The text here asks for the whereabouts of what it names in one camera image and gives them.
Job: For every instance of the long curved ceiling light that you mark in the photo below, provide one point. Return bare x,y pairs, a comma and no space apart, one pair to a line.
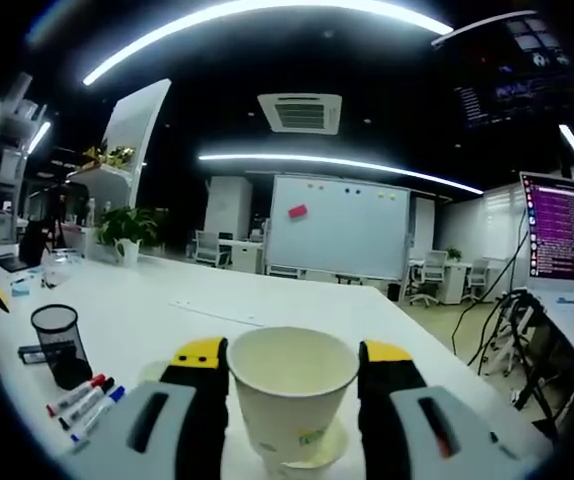
112,64
267,157

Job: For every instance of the small black open laptop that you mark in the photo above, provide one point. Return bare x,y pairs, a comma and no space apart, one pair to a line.
32,242

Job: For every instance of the black whiteboard marker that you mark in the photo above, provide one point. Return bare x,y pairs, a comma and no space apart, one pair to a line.
87,406
32,358

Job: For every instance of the white curved display shelf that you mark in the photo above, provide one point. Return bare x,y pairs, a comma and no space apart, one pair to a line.
137,130

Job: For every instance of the blue whiteboard marker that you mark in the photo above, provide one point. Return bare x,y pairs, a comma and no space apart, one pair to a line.
98,417

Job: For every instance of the ceiling air conditioner vent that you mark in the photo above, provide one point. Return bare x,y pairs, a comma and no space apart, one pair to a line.
299,112

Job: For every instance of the clear plastic bag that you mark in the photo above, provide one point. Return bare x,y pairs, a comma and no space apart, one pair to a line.
59,270

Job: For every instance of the hanging dark display screen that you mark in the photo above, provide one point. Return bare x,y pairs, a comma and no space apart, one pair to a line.
507,90

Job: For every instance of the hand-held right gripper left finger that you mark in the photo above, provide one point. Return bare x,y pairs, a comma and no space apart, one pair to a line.
197,400

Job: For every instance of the open laptop purple screen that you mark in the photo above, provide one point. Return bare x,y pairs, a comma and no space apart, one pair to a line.
567,235

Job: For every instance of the gold ornaments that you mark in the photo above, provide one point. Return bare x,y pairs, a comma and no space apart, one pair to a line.
112,156

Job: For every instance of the large rolling whiteboard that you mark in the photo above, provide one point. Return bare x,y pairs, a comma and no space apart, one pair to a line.
337,230

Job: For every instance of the pink whiteboard eraser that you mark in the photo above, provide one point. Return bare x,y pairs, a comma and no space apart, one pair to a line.
298,211

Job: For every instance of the small potted plant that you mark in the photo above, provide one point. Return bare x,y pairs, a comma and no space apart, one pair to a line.
454,255

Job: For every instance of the black mesh pen holder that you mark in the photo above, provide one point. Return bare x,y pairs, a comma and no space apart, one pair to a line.
59,345

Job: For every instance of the red whiteboard marker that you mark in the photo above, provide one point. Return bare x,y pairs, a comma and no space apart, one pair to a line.
74,397

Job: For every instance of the blue notepad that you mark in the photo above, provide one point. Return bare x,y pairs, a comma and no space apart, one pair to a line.
19,291

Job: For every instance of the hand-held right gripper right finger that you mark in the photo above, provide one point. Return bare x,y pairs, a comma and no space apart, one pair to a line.
387,395

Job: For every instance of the black tripod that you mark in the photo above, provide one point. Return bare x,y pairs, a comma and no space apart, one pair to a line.
59,220

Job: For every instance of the green potted plant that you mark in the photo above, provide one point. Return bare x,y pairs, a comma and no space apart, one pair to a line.
127,225

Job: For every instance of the grey metal storage rack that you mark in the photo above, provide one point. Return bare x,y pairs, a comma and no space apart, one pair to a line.
7,165

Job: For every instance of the white office chair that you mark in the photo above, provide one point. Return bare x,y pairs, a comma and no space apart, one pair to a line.
432,272
477,275
209,247

